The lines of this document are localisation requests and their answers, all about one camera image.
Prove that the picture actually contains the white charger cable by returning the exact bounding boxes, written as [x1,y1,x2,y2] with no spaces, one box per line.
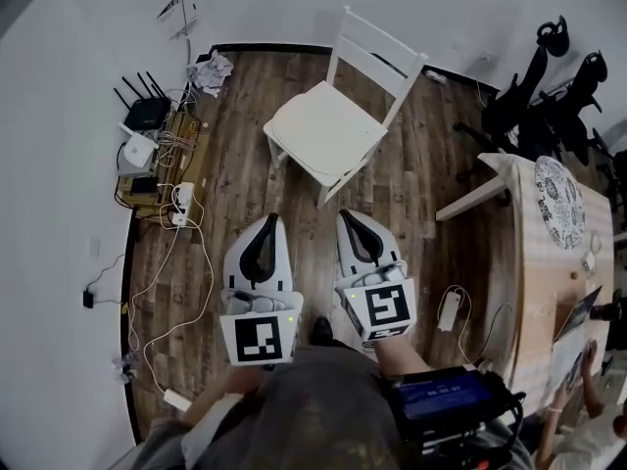
[580,230,604,278]

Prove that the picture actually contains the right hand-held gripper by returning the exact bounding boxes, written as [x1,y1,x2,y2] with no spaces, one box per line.
[334,209,417,345]

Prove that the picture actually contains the tangle of white cables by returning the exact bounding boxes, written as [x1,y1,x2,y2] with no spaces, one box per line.
[156,85,203,166]

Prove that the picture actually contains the white wooden chair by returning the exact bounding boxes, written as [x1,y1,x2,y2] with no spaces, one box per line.
[263,5,428,209]

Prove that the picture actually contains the long white cable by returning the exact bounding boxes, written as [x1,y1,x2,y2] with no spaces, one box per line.
[127,212,216,396]

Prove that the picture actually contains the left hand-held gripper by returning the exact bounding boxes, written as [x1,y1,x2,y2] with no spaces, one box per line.
[218,213,305,367]

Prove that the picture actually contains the white power adapter on floor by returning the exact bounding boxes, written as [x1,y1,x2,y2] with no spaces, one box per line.
[437,289,464,333]

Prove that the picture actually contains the person's grey shirt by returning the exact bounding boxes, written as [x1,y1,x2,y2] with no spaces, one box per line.
[131,345,535,470]

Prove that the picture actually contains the black router with antennas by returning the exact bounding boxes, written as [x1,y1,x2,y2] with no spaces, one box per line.
[113,70,173,132]

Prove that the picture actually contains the cardboard box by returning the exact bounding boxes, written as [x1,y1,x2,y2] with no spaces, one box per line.
[117,108,213,225]

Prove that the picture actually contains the round patterned plate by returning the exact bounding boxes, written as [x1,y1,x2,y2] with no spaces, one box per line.
[533,156,587,251]

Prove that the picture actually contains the white-legged table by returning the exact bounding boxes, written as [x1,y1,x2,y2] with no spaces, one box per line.
[434,150,618,410]

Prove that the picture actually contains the white power strip cable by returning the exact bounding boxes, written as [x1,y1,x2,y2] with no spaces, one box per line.
[443,284,513,367]

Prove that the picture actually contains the black chest-mounted screen device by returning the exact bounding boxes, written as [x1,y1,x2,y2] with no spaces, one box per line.
[389,365,528,470]

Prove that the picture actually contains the small black device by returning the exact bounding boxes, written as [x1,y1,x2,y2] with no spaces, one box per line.
[130,176,161,197]

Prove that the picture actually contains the person's black shoe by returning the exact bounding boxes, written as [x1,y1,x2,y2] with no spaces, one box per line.
[311,315,335,348]

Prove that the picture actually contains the black camera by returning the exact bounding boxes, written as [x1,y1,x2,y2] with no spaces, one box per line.
[590,289,627,323]

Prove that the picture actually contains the black office chair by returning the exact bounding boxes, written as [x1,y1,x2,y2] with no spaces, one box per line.
[518,49,608,165]
[590,124,627,200]
[453,15,572,165]

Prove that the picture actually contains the white paper sheet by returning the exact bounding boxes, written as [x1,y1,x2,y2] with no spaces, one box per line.
[156,0,199,41]

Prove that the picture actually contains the person's right forearm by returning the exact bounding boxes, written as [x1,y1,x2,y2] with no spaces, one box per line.
[374,333,435,379]

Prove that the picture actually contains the flat grey device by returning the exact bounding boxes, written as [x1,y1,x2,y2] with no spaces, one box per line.
[119,157,156,178]

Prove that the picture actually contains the person's left forearm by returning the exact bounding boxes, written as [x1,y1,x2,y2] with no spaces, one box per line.
[185,364,275,423]

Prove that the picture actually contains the crumpled white paper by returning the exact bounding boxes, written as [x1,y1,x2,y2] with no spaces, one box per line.
[185,49,234,99]

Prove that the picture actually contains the white power strip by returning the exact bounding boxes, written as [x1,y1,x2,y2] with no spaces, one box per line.
[170,182,197,227]
[163,388,194,411]

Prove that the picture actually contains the white router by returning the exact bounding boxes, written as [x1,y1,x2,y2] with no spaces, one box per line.
[119,122,161,170]

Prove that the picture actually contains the silver laptop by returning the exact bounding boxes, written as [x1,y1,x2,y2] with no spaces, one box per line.
[546,285,604,399]

